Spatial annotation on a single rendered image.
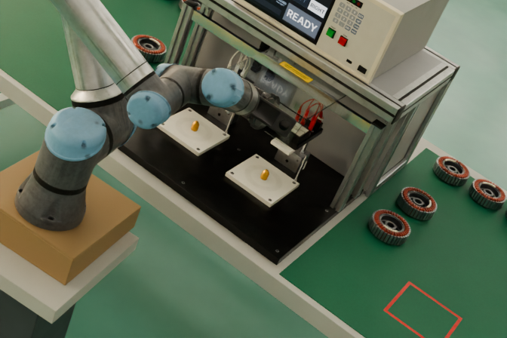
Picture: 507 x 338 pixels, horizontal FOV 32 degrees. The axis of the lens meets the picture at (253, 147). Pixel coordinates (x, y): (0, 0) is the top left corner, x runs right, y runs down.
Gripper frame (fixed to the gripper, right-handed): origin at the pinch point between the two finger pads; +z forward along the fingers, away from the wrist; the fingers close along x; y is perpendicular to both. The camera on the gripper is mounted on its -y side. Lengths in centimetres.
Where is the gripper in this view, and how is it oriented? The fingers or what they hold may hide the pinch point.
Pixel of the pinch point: (275, 117)
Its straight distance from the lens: 208.4
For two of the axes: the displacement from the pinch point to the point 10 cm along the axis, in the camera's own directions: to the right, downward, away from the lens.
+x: -5.5, 8.3, 0.7
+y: -7.8, -5.4, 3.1
